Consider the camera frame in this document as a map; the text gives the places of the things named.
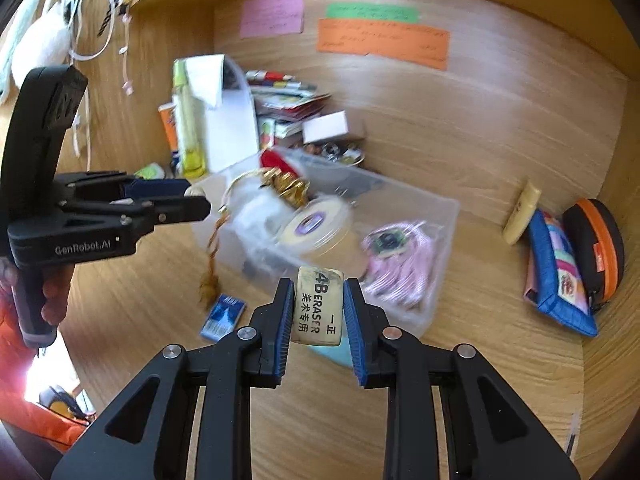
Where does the white satin drawstring pouch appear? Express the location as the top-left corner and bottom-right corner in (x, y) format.
(230, 188), (292, 242)

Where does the red velvet pouch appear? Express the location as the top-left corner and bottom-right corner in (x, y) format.
(260, 148), (299, 176)

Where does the gold ribbon bow charm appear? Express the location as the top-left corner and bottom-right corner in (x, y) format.
(219, 166), (312, 212)

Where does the white tape roll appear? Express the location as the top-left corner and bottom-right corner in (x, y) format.
(277, 195), (352, 255)

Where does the teal white capsule case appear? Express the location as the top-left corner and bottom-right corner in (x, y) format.
(310, 344), (352, 368)

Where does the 4B eraser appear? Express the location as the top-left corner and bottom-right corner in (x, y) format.
(291, 266), (344, 347)

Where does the small green square badge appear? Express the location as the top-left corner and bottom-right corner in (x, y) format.
(371, 228), (407, 258)

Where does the white fluffy object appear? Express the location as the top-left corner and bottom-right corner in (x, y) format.
(1, 0), (70, 103)

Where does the left hand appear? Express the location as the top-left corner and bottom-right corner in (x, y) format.
(1, 257), (75, 326)

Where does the orange cream tube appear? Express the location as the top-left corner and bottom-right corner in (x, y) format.
(158, 103), (179, 164)

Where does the white paper box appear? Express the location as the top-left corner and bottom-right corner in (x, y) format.
(202, 55), (260, 174)

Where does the yellow spray bottle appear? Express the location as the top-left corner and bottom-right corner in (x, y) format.
(172, 58), (206, 178)

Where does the blue card pack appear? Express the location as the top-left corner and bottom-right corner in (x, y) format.
(200, 295), (246, 342)

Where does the clear plastic storage bin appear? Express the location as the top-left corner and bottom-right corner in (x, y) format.
(193, 148), (460, 336)

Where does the white receipt paper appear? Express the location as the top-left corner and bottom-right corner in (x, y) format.
(186, 54), (224, 108)

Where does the stack of cards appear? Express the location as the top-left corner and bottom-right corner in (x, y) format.
(245, 70), (331, 139)

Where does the blue fabric pouch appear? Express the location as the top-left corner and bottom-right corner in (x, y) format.
(525, 209), (598, 337)

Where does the small white box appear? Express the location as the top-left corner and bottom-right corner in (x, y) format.
(303, 110), (367, 144)

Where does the trinket pile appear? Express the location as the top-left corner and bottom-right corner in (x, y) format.
(303, 142), (364, 167)

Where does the black orange round case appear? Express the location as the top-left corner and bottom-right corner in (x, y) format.
(562, 198), (625, 313)

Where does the pink sticky note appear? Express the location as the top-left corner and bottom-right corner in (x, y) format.
(240, 0), (305, 39)

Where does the green sticky note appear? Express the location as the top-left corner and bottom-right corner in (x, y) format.
(326, 2), (420, 24)

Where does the orange sticky note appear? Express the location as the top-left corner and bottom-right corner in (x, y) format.
(317, 18), (450, 70)

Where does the white cable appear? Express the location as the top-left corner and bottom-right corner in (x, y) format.
(64, 0), (136, 162)

